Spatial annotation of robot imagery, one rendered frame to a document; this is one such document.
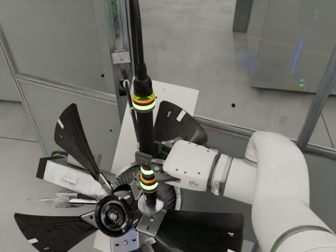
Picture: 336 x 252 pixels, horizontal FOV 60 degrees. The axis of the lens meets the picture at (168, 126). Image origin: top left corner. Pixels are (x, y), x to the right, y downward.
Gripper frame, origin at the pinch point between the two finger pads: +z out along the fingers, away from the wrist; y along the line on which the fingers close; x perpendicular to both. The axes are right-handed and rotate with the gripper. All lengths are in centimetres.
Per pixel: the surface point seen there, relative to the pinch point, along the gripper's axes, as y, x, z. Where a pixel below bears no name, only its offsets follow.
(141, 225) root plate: -2.7, -28.6, 2.0
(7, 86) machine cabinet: 137, -124, 230
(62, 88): 71, -50, 90
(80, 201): 1.8, -37.0, 27.7
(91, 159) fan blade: 4.8, -16.4, 21.3
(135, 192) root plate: 3.4, -22.9, 6.5
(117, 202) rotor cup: -2.1, -22.0, 9.4
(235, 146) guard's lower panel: 70, -58, -15
